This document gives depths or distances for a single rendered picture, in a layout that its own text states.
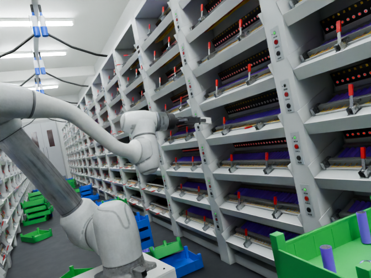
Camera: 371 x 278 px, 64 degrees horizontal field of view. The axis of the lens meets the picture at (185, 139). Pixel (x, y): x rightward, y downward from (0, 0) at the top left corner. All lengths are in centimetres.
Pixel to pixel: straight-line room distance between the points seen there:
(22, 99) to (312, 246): 91
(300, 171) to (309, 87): 31
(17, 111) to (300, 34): 101
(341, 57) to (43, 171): 109
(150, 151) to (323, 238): 78
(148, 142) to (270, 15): 68
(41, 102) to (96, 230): 49
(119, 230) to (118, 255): 9
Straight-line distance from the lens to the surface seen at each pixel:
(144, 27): 251
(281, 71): 119
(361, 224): 72
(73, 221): 129
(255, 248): 163
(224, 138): 154
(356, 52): 102
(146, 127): 130
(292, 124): 117
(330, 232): 71
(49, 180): 125
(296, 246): 65
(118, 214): 115
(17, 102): 108
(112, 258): 117
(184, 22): 181
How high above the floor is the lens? 77
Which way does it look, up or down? 1 degrees down
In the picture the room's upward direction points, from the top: 11 degrees counter-clockwise
